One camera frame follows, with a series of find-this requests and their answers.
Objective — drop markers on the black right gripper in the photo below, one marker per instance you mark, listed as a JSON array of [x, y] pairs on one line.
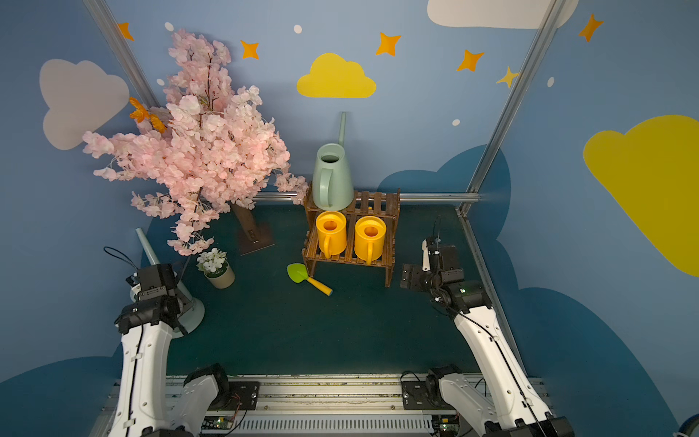
[[432, 263]]

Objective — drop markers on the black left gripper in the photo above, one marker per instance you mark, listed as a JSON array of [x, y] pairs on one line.
[[156, 276]]

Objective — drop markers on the yellow watering can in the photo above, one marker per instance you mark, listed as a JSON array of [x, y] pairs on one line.
[[332, 233], [369, 233]]

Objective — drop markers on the brown wooden slatted shelf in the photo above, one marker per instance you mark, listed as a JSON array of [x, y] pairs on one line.
[[383, 205]]

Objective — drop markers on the small mint green watering can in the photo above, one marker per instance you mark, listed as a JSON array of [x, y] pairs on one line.
[[332, 187]]

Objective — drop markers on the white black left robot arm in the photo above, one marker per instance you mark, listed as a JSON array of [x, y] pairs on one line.
[[147, 327]]

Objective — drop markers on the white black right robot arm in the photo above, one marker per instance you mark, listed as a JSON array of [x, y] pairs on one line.
[[514, 407]]

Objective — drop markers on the large mint green watering can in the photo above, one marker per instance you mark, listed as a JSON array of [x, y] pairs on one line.
[[192, 309]]

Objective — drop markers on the white flowers in pot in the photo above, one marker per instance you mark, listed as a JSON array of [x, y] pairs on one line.
[[215, 266]]

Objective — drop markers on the pink blossom artificial tree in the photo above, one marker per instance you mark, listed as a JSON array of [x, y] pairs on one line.
[[209, 146]]

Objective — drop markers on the aluminium right floor rail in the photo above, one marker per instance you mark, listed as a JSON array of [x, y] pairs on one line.
[[488, 284]]

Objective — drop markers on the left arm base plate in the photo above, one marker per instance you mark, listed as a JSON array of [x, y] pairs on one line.
[[243, 396]]

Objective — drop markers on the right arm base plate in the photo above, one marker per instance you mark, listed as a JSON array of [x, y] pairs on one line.
[[417, 397]]

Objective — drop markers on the green trowel yellow handle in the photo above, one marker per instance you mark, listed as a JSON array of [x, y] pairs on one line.
[[298, 273]]

